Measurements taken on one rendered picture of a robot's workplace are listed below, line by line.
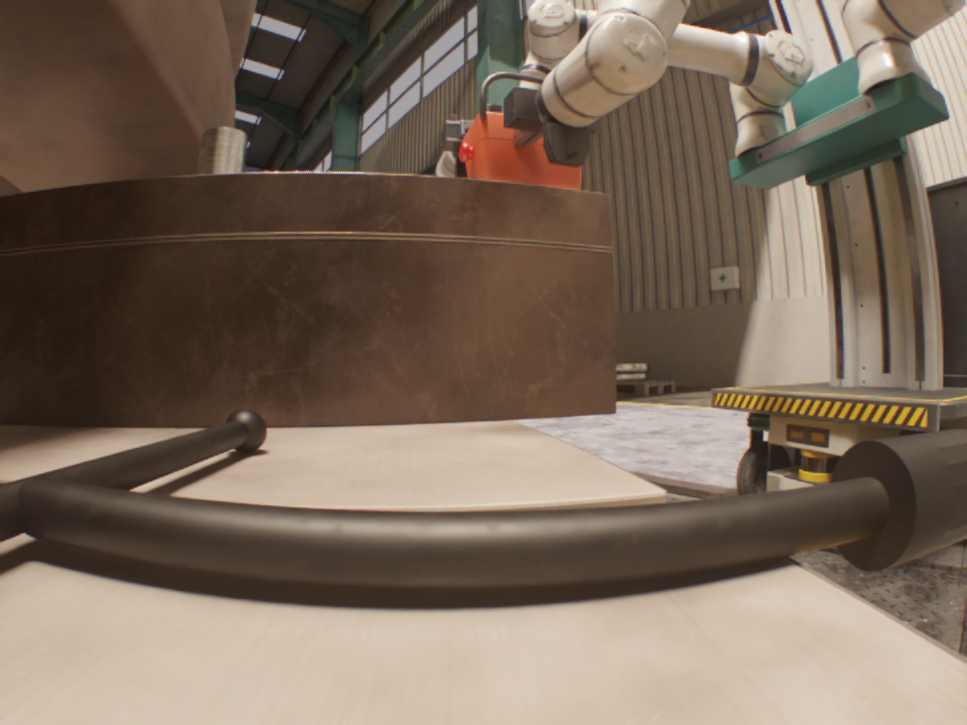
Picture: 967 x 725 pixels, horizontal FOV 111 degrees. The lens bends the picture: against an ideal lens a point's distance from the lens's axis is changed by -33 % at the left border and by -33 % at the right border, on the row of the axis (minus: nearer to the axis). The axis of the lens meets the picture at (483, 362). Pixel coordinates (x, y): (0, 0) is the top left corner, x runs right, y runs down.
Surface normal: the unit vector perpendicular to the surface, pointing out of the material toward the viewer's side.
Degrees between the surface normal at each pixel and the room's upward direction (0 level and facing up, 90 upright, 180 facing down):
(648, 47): 101
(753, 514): 49
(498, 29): 90
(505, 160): 97
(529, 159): 97
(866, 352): 90
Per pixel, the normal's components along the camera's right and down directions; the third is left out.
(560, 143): 0.27, 0.11
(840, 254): -0.97, 0.01
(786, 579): -0.01, -1.00
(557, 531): 0.04, -0.75
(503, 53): 0.58, -0.01
